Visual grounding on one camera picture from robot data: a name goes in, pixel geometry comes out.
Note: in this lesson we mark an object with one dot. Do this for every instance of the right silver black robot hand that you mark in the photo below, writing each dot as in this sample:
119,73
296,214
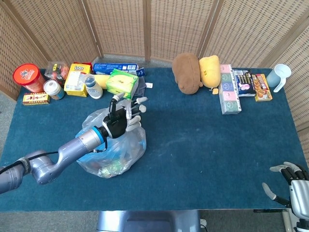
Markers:
300,193

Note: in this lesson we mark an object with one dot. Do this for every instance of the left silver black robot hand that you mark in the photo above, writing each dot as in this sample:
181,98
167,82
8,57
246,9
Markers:
117,124

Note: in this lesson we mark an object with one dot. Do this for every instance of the clear plastic bag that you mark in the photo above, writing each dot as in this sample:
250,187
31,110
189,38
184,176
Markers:
130,149

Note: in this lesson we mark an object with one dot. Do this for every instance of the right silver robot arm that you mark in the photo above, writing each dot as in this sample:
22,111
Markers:
303,226

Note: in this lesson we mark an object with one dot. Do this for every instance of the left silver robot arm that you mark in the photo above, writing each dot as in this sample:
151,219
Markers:
72,145

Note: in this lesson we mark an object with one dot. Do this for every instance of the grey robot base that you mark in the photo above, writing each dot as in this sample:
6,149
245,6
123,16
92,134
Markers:
144,221

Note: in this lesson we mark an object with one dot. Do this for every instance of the white bottle with blue cap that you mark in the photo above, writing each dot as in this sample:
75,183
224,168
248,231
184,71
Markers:
94,90

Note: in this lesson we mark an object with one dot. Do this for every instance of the green tissue pack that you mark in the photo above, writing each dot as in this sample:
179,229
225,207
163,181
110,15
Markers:
120,83

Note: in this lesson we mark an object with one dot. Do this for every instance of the yellow sponge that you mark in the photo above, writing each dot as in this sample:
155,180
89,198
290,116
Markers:
102,81

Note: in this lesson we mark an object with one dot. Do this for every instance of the grey cloth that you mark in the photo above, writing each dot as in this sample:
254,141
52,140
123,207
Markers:
142,84

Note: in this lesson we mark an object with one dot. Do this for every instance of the white paper tag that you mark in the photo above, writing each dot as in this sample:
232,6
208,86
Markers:
149,85

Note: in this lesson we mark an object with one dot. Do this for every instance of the small blue packet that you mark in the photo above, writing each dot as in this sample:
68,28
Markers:
140,72

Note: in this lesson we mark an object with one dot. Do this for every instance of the long blue cardboard box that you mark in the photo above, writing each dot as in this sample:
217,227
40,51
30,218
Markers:
108,67

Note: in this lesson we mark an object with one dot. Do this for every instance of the yellow biscuit box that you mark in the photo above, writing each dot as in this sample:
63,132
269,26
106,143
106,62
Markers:
74,82

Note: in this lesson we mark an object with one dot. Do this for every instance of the small jar with white lid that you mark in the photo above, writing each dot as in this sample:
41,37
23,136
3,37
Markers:
54,89

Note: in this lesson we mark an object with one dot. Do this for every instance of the blue felt table mat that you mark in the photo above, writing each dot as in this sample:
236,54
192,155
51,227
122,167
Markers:
193,145

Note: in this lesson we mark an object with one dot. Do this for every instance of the clear plastic box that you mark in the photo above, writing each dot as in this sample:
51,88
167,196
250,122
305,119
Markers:
56,70

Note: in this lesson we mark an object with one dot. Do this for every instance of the small yellow red box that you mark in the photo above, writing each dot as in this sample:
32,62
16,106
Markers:
36,99

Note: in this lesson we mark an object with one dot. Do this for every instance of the brown capybara plush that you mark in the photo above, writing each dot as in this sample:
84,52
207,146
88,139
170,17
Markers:
187,72

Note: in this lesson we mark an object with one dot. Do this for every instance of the wicker folding screen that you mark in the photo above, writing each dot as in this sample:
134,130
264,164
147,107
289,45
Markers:
120,24

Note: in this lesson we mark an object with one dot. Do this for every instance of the red cylindrical snack canister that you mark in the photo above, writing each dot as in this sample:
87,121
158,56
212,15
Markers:
26,75

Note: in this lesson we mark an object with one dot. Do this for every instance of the yellow plush toy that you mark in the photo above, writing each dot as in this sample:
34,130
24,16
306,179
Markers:
210,71

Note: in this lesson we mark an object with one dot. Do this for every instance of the red yellow snack box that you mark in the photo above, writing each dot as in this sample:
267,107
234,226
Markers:
262,88

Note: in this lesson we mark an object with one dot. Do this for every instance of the pastel tissue multipack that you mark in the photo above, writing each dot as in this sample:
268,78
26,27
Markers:
229,96

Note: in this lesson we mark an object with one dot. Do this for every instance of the light blue measuring cup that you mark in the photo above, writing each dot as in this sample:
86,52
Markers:
277,76

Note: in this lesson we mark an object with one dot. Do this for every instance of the dark blue snack packet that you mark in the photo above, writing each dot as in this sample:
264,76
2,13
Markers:
245,82

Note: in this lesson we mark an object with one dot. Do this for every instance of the black table frame bar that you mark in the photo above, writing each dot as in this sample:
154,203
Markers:
265,210

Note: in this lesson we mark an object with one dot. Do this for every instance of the white wall socket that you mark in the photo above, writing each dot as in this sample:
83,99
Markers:
203,222

